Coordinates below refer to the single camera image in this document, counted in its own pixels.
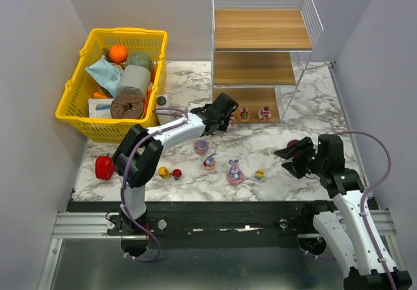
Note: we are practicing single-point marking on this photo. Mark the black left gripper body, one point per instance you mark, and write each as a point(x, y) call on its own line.
point(225, 106)

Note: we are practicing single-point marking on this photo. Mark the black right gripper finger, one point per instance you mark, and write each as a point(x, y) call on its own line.
point(305, 146)
point(292, 169)

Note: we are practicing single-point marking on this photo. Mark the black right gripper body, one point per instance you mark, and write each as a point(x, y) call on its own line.
point(300, 159)

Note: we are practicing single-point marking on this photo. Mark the pink bear green flower toy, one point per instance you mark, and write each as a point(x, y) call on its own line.
point(243, 115)

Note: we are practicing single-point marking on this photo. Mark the pink strawberry cake toy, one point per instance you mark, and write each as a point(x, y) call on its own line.
point(264, 115)

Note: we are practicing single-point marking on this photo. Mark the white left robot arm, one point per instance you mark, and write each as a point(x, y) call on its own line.
point(137, 157)

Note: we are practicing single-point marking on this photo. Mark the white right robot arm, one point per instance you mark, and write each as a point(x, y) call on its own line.
point(349, 231)

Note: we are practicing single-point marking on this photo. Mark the purple onion toy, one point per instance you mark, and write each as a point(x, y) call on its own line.
point(291, 143)

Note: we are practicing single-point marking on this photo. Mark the small yellow blue toy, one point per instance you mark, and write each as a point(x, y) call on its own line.
point(259, 174)

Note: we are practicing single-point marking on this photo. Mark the purple owl pink cup toy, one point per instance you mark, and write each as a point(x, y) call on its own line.
point(201, 147)

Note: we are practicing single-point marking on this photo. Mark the purple bunny cupcake toy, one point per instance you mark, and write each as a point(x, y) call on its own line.
point(210, 162)

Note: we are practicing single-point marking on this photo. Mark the purple bunny pink donut toy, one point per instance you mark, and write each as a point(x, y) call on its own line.
point(235, 176)

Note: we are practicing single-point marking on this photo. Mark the white bottle black cap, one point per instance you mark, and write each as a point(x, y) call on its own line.
point(164, 116)

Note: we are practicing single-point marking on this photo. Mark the red hair mermaid toy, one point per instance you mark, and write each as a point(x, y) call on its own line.
point(177, 174)

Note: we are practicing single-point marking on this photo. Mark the yellow duck toy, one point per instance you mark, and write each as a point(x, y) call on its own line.
point(163, 172)

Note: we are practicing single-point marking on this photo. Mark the grey brown cylinder roll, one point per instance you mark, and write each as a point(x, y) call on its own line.
point(131, 93)

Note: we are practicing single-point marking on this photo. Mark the green round melon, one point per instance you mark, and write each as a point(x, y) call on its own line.
point(140, 59)

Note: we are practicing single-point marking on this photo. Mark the light blue snack bag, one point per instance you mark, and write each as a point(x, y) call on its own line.
point(106, 74)

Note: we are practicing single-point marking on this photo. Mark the orange fruit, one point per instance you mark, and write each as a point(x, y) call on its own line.
point(118, 54)

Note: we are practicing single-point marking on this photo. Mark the white box in basket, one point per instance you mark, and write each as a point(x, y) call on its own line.
point(99, 108)

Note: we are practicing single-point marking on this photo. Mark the red bell pepper toy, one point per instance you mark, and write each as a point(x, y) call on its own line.
point(104, 168)

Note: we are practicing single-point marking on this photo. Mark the yellow plastic basket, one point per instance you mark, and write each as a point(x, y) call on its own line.
point(73, 106)

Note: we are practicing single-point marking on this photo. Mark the white wire wooden shelf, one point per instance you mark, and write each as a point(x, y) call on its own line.
point(260, 52)

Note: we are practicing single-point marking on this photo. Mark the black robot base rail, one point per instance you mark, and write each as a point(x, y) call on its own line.
point(221, 225)

